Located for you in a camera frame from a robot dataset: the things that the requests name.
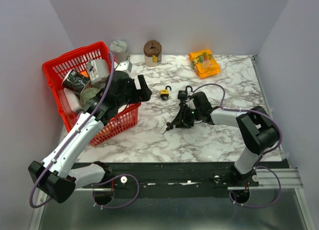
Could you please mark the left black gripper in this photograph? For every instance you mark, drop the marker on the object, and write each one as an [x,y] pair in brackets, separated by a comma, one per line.
[142,95]

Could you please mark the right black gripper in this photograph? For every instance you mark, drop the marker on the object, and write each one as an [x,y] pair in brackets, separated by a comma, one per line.
[186,123]

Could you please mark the black key bunch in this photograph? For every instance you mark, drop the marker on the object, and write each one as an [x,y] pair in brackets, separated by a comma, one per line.
[169,127]

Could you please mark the yellow padlock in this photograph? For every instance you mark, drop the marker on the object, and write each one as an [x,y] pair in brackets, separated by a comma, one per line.
[164,93]

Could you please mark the black padlock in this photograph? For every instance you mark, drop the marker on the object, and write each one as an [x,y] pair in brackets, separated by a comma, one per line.
[183,95]

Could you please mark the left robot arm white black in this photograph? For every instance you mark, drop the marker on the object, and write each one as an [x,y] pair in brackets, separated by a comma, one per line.
[54,174]

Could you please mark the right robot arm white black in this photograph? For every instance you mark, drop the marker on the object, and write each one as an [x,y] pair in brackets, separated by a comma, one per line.
[258,131]

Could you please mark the brown lidded white jar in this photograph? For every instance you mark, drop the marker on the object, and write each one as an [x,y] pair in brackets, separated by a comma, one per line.
[152,52]

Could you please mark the grey marbled cylinder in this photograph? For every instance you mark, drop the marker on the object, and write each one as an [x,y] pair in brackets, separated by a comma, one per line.
[119,49]

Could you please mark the grey white carton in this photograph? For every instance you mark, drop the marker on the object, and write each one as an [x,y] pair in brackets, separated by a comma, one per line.
[97,70]

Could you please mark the green melon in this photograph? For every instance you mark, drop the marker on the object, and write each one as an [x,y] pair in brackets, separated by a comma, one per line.
[87,94]

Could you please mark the orange snack bag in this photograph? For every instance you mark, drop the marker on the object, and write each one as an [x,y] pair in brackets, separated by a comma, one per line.
[204,63]

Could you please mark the black patterned cup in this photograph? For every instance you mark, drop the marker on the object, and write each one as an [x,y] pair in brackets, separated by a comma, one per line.
[75,82]

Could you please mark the red plastic basket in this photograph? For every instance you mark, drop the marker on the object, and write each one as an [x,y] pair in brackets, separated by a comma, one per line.
[55,70]

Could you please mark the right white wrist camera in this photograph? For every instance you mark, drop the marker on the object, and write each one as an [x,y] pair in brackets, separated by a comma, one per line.
[191,104]

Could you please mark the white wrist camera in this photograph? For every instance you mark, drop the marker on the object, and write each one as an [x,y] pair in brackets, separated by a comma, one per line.
[125,66]
[191,104]

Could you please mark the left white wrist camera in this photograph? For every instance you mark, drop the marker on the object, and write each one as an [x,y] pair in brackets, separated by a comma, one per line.
[125,66]

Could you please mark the black mounting rail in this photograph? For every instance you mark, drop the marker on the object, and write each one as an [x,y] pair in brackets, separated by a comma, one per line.
[178,180]

